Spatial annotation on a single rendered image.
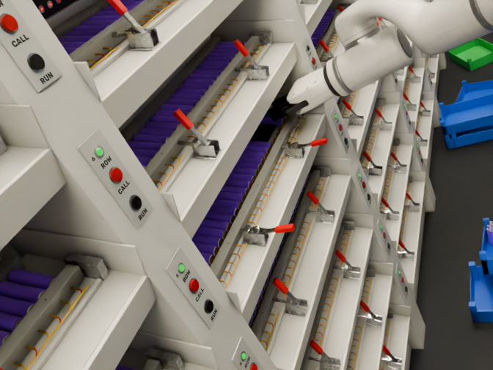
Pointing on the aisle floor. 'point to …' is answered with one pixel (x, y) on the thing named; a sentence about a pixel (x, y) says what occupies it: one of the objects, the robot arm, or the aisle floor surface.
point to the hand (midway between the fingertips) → (279, 109)
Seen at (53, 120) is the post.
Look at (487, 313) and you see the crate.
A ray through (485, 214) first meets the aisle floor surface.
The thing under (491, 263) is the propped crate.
